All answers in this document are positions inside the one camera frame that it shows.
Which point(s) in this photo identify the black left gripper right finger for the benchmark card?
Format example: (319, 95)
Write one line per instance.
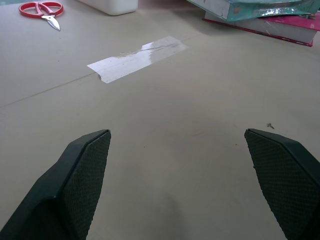
(287, 180)

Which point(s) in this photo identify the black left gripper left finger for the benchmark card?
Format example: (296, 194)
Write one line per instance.
(62, 190)

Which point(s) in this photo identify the pink covered book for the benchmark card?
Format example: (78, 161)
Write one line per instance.
(280, 28)

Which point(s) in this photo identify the teal covered book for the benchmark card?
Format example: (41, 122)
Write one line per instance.
(252, 7)

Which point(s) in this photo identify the small metal screw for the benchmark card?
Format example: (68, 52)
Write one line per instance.
(270, 125)

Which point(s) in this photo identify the clear adhesive tape strip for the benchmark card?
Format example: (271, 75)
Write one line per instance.
(138, 59)

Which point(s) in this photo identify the white plastic container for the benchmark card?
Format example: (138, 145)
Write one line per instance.
(112, 5)

